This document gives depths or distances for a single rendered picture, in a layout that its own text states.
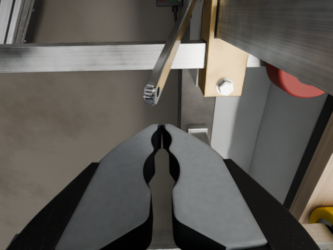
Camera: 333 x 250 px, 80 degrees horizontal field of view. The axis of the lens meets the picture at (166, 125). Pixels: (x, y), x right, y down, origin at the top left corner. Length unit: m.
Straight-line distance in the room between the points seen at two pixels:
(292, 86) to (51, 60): 0.28
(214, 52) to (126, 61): 0.11
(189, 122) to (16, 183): 1.64
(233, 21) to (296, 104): 0.33
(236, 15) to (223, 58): 0.08
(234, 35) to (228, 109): 0.40
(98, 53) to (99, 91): 0.98
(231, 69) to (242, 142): 0.41
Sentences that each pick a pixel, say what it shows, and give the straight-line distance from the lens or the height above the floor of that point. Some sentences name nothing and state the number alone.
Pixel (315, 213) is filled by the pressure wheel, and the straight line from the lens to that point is 0.43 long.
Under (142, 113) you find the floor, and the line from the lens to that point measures 1.25.
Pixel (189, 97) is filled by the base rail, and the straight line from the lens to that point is 0.45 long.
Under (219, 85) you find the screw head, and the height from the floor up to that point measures 0.88.
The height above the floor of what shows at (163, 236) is 0.94.
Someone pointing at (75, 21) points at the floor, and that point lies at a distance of 1.19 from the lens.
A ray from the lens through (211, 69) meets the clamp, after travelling 0.26.
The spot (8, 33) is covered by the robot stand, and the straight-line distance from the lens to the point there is 1.08.
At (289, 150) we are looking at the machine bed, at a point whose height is 0.76.
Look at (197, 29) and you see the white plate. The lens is 0.33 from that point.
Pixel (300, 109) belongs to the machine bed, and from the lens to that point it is 0.49.
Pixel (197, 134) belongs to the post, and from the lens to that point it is 0.45.
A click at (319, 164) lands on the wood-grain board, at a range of 0.38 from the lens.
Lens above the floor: 1.11
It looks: 60 degrees down
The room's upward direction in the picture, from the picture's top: 177 degrees clockwise
